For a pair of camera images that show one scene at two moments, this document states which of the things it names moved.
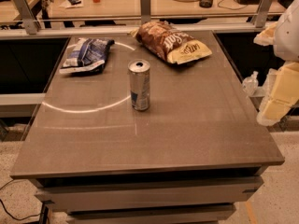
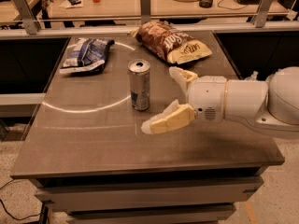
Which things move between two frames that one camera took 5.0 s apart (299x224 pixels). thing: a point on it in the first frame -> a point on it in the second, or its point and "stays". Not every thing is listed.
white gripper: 288,36 -> 206,97
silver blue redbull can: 139,71 stays
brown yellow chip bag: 172,46 stays
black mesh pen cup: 206,0 stays
